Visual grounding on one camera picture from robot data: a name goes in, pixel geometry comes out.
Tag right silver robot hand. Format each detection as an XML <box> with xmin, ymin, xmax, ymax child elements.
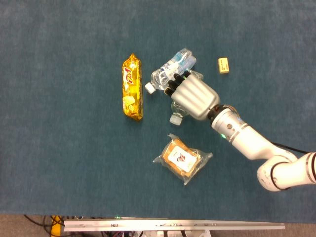
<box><xmin>164</xmin><ymin>70</ymin><xmax>221</xmax><ymax>121</ymax></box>

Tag clear bottle green label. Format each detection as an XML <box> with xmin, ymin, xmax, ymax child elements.
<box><xmin>169</xmin><ymin>70</ymin><xmax>204</xmax><ymax>126</ymax></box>

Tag yellow eraser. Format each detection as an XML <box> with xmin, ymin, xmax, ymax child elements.
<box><xmin>218</xmin><ymin>57</ymin><xmax>230</xmax><ymax>75</ymax></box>

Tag clear water bottle blue label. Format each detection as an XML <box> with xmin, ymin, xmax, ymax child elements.
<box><xmin>144</xmin><ymin>48</ymin><xmax>198</xmax><ymax>94</ymax></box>

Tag sliced bread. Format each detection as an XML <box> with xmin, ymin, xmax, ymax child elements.
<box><xmin>152</xmin><ymin>133</ymin><xmax>213</xmax><ymax>186</ymax></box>

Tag gold foil biscuit packet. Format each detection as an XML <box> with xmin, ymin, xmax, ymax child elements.
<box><xmin>121</xmin><ymin>52</ymin><xmax>144</xmax><ymax>122</ymax></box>

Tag robot base with wiring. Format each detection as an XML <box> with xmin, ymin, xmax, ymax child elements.
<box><xmin>100</xmin><ymin>230</ymin><xmax>212</xmax><ymax>237</ymax></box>

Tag teal table cloth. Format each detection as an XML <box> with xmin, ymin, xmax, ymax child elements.
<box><xmin>0</xmin><ymin>0</ymin><xmax>316</xmax><ymax>223</ymax></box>

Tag yellow power strip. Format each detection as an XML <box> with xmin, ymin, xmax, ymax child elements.
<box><xmin>50</xmin><ymin>215</ymin><xmax>65</xmax><ymax>237</ymax></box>

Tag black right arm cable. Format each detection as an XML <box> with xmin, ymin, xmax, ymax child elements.
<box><xmin>271</xmin><ymin>142</ymin><xmax>309</xmax><ymax>154</ymax></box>

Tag aluminium profile rail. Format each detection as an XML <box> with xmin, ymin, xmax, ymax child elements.
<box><xmin>63</xmin><ymin>218</ymin><xmax>285</xmax><ymax>232</ymax></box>

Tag black floor cables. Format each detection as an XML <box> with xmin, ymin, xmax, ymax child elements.
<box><xmin>24</xmin><ymin>214</ymin><xmax>65</xmax><ymax>235</ymax></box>

